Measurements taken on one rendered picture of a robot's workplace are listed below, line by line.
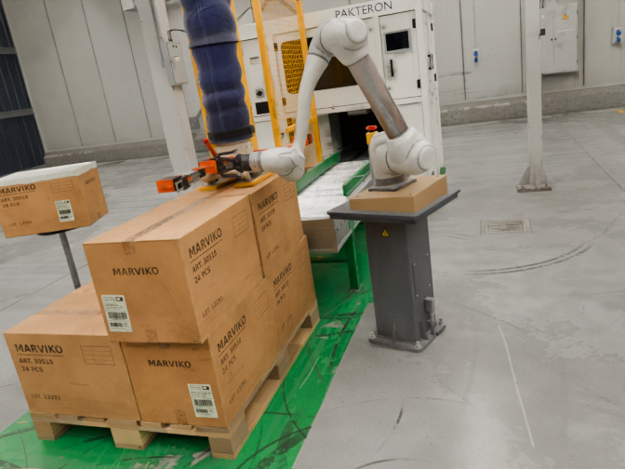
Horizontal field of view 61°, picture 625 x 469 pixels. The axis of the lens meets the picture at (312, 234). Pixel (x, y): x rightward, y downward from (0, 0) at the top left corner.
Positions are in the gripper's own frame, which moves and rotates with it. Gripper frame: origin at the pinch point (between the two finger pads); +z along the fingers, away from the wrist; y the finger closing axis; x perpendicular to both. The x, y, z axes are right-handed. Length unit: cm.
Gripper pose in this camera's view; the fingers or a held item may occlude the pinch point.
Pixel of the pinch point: (211, 166)
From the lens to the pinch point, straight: 245.2
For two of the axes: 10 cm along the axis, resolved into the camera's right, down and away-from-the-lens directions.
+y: 1.4, 9.5, 2.9
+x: 2.9, -3.2, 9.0
